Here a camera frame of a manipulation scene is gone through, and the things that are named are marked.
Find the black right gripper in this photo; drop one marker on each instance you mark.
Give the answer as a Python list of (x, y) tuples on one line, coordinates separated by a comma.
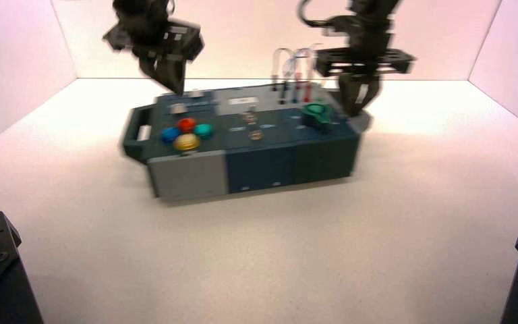
[(366, 60)]

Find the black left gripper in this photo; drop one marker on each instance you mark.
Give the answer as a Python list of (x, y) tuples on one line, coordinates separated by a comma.
[(160, 42)]

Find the metal toggle switch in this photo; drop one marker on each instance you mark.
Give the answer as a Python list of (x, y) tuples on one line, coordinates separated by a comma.
[(255, 134), (250, 116)]

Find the dark teal and grey control box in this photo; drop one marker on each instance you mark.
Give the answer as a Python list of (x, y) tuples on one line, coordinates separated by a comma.
[(259, 170)]

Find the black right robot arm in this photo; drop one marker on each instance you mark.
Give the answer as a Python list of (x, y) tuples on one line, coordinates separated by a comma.
[(375, 9)]

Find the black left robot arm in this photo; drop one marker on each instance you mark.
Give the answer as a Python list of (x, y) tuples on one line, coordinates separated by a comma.
[(140, 11)]

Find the white slider knob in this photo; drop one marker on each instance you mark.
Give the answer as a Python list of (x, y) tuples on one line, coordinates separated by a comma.
[(195, 94), (177, 108)]

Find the green rotary pointer knob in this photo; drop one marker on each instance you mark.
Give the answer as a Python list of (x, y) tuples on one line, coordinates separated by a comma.
[(317, 114)]

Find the red round push button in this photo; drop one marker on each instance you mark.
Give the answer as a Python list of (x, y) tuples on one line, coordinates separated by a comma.
[(187, 125)]

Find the blue round push button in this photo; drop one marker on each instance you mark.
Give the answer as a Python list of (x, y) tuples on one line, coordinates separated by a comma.
[(169, 134)]

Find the green round push button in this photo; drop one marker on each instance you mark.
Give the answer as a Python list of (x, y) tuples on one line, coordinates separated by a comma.
[(204, 130)]

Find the yellow round push button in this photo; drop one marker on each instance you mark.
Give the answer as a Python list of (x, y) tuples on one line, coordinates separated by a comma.
[(186, 142)]

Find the small white display window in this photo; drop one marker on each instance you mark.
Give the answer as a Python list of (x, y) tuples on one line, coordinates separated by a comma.
[(243, 101)]

